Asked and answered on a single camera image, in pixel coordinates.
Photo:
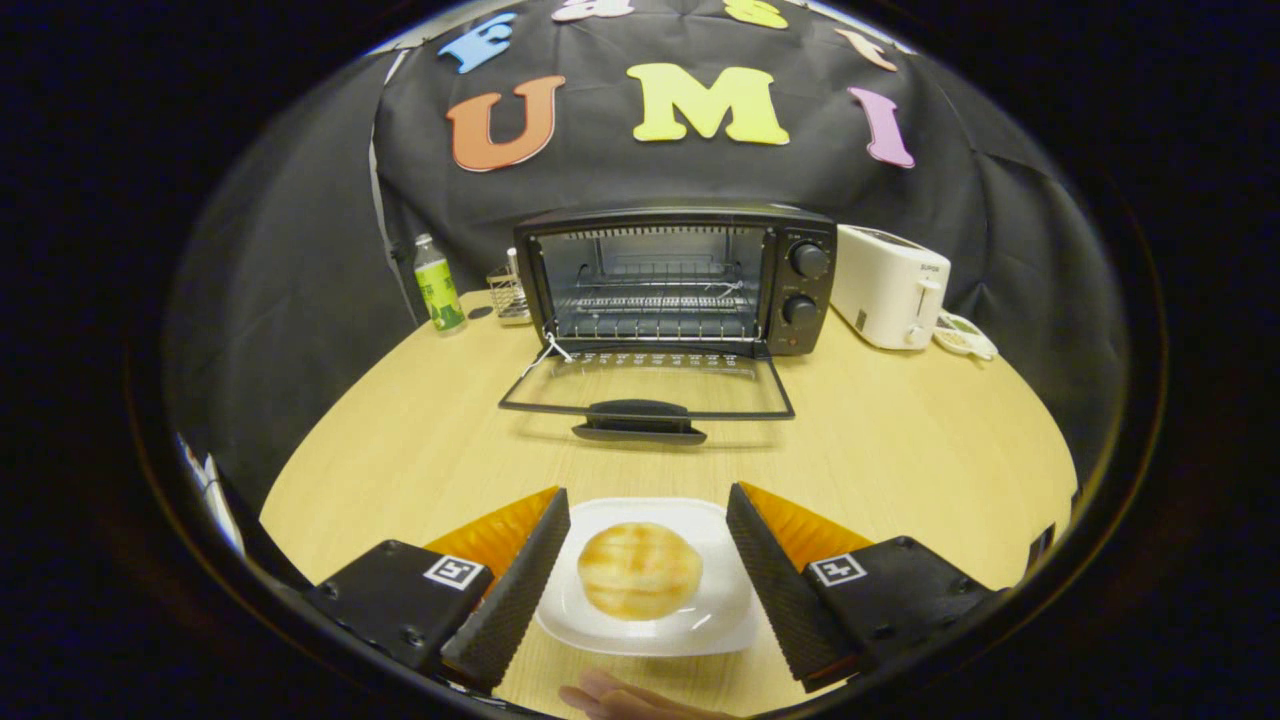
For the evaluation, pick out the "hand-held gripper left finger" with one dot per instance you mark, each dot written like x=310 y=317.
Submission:
x=520 y=590

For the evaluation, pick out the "round golden bread bun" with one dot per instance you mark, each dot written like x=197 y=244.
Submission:
x=640 y=570

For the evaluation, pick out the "black toaster oven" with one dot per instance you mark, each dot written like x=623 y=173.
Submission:
x=815 y=285

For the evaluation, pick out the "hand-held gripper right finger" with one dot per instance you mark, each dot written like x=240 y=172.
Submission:
x=775 y=590

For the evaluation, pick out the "white pop-up toaster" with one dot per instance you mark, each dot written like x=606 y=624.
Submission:
x=885 y=290

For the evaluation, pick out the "green label plastic bottle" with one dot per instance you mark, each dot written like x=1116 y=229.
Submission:
x=438 y=295

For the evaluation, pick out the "white square plate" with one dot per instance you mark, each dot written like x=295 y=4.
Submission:
x=720 y=620

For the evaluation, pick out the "small white divided dish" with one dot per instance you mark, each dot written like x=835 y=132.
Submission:
x=965 y=338

